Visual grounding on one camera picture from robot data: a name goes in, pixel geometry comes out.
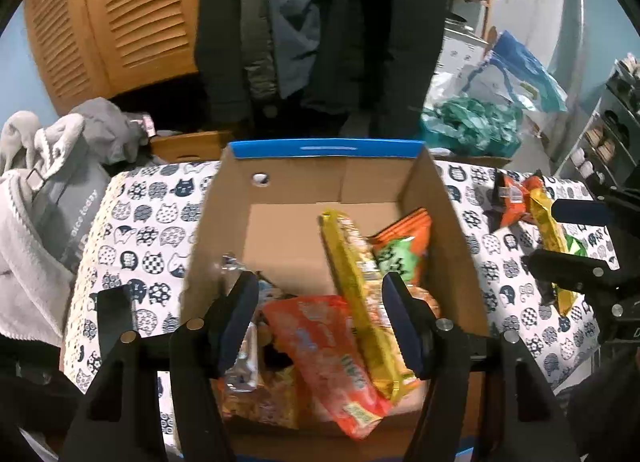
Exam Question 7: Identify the white plastic bag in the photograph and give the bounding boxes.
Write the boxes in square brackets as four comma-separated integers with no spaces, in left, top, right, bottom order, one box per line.
[429,71,482,109]

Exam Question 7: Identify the grey tote bag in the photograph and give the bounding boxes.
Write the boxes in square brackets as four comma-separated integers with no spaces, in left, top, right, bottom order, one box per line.
[30,152,114,274]

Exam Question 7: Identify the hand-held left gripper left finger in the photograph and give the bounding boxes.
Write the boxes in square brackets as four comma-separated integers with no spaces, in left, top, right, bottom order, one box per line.
[59,271,261,462]

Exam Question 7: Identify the dark olive hanging jacket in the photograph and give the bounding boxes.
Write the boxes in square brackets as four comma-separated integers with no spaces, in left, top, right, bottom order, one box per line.
[194,0,282,119]

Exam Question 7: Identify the wooden louvered cabinet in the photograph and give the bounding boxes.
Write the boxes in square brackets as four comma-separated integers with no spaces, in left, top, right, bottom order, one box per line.
[22,0,212,116]

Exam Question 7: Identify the silver snack packet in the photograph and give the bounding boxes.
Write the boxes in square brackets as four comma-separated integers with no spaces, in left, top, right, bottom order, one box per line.
[219,253,268,389]

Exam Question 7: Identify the white storage box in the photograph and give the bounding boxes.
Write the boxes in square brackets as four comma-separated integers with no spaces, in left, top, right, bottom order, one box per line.
[442,27,489,74]

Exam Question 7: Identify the cat print tablecloth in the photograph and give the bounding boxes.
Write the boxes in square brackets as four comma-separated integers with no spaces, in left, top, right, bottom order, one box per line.
[60,159,608,462]

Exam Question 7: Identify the black hanging coat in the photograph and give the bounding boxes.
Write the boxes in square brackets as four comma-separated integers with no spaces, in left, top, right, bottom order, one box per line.
[304,0,449,119]

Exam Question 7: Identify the orange packet with black end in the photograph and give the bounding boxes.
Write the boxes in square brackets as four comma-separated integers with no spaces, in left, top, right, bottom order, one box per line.
[494,171,547,229]

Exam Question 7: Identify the black shoe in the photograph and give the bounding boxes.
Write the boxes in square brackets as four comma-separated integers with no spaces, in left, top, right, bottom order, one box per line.
[602,112,632,139]

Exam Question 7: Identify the blue plastic bag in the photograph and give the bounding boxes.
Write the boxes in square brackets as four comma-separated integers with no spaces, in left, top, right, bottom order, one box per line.
[462,31,569,116]

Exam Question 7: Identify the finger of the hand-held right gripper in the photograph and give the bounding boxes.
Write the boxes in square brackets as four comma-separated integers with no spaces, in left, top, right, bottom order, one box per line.
[551,187,640,226]
[529,248,622,296]

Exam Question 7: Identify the orange packet with green label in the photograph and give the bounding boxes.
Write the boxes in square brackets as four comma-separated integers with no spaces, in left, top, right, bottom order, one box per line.
[374,209,434,289]

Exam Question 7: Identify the blue-grey hanging jacket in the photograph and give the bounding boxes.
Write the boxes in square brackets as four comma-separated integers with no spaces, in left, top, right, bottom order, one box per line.
[264,0,327,99]

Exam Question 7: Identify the white door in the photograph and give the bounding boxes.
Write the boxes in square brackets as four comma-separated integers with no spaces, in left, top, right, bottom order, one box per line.
[525,0,587,109]

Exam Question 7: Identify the large orange-red snack packet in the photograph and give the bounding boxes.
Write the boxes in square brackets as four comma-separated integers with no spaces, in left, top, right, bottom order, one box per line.
[261,295,394,441]

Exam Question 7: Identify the grey hoodie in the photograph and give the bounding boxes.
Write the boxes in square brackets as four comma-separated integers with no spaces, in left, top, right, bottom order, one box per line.
[69,96,152,164]

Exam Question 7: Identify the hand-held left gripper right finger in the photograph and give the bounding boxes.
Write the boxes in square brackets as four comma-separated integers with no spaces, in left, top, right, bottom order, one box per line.
[381,271,577,462]

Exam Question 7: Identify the wooden crate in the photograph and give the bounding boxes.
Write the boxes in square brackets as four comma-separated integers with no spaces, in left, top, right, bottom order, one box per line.
[150,130,234,164]

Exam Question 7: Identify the teal crumpled plastic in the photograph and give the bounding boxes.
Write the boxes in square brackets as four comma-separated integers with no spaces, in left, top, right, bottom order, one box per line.
[419,96,524,156]

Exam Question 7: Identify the blue cardboard box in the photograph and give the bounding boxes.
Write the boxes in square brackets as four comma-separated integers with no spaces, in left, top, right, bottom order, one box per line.
[180,139,493,460]

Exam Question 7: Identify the long gold snack packet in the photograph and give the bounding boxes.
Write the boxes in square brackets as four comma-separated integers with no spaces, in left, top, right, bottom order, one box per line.
[529,187,579,319]
[320,209,418,404]

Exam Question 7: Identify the yellow-orange snack packet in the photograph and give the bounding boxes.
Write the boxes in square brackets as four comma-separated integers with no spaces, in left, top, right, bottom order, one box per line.
[220,376,302,429]

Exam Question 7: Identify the grey shoe rack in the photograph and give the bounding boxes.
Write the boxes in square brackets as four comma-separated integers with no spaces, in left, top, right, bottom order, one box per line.
[554,55,640,194]

